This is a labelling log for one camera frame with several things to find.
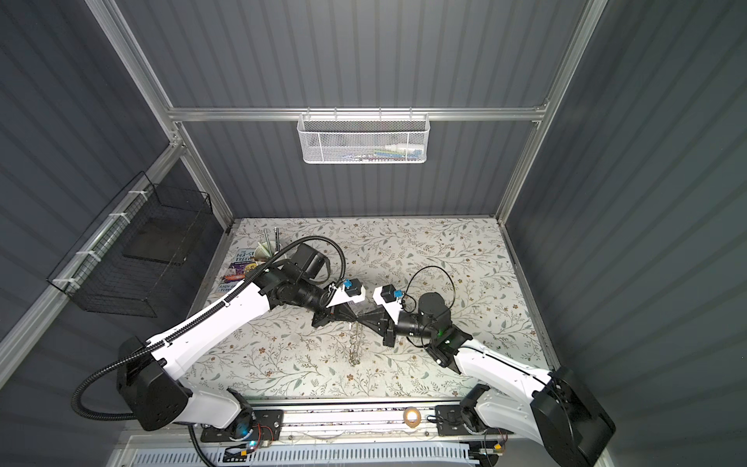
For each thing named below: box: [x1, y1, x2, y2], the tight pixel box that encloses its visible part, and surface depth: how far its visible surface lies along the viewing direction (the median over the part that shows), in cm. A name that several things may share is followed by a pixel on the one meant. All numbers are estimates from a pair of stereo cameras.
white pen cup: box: [253, 241, 282, 260], surface depth 101 cm
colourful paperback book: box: [217, 248, 258, 293], surface depth 104 cm
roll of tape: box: [402, 406, 422, 430], surface depth 77 cm
